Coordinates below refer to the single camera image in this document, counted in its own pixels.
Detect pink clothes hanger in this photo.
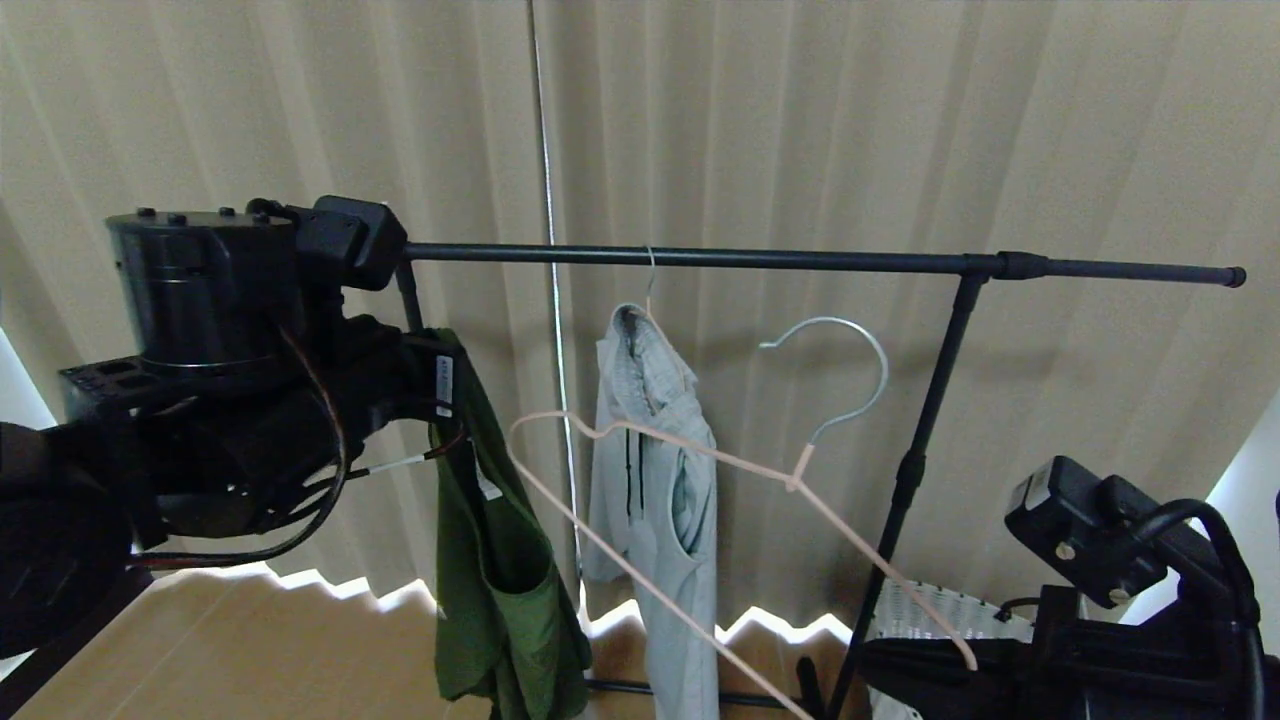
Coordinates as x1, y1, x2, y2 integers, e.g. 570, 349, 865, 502
640, 245, 691, 401
505, 317, 981, 720

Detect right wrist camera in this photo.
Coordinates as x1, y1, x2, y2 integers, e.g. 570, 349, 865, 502
1005, 457, 1206, 609

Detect black clothes rack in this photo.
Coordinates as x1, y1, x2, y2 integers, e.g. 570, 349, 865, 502
395, 240, 1248, 720

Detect green garment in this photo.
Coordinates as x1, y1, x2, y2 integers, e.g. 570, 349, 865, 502
430, 330, 593, 720

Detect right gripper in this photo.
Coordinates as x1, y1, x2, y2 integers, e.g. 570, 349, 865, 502
1030, 585, 1280, 720

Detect beige curtain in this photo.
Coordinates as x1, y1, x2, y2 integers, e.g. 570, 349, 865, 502
0, 0, 1280, 641

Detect pale grey shorts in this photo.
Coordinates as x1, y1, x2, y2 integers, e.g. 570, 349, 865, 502
580, 303, 721, 720

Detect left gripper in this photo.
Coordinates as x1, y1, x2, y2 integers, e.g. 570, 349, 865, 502
150, 318, 468, 539

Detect white laundry basket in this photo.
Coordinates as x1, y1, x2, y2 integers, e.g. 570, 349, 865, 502
865, 580, 1036, 720

